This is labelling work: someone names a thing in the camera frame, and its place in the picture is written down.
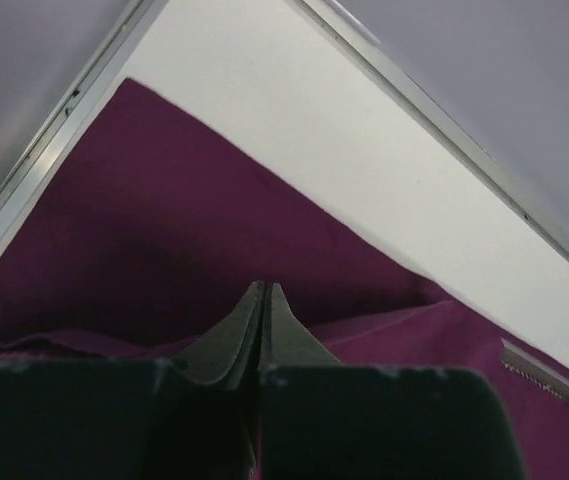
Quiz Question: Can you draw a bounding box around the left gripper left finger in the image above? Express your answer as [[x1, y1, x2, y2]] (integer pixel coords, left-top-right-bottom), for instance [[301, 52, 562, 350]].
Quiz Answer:
[[0, 282, 264, 479]]

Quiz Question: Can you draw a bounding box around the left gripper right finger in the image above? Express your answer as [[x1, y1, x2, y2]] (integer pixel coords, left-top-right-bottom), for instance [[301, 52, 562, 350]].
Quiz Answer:
[[259, 283, 527, 479]]

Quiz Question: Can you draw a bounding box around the purple cloth wrap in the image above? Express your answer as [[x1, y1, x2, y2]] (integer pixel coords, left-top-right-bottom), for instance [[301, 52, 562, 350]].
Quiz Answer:
[[0, 79, 569, 479]]

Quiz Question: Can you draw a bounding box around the metal mesh instrument tray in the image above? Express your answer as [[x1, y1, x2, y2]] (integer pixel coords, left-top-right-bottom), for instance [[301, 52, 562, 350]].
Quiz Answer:
[[501, 339, 569, 404]]

